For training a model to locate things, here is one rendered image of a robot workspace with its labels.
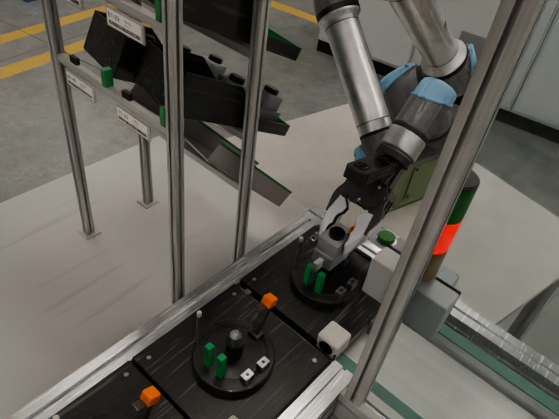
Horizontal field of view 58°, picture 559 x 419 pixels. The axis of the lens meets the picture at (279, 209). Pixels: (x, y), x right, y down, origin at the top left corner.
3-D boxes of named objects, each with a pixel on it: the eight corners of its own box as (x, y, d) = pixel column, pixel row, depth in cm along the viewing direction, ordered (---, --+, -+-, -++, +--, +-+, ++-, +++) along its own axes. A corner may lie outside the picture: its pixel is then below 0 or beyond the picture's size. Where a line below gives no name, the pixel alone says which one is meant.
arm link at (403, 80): (396, 124, 149) (381, 80, 149) (441, 106, 142) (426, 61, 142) (383, 125, 139) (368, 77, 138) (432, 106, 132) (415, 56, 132)
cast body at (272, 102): (261, 115, 105) (276, 85, 102) (274, 126, 103) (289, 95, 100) (232, 109, 99) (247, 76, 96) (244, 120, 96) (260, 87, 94)
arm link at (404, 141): (422, 136, 90) (384, 117, 94) (408, 158, 90) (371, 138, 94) (427, 150, 97) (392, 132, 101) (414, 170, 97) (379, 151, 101)
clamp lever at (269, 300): (254, 326, 89) (269, 291, 87) (263, 332, 88) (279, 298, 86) (242, 332, 86) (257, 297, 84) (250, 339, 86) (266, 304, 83)
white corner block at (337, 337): (328, 332, 96) (333, 318, 93) (348, 347, 94) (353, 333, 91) (313, 346, 93) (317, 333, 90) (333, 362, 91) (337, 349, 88)
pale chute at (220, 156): (246, 176, 123) (258, 161, 122) (279, 207, 116) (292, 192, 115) (170, 126, 99) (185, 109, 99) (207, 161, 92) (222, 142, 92)
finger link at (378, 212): (373, 239, 92) (392, 194, 93) (372, 238, 91) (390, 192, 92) (350, 230, 94) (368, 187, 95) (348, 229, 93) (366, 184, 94)
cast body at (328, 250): (331, 244, 101) (338, 218, 96) (348, 256, 99) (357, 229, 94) (304, 264, 96) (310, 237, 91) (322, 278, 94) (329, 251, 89)
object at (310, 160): (373, 102, 192) (375, 95, 190) (596, 253, 141) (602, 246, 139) (212, 150, 156) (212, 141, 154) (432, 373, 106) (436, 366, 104)
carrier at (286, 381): (234, 289, 101) (237, 245, 93) (328, 367, 90) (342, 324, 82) (131, 364, 86) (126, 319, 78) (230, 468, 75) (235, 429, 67)
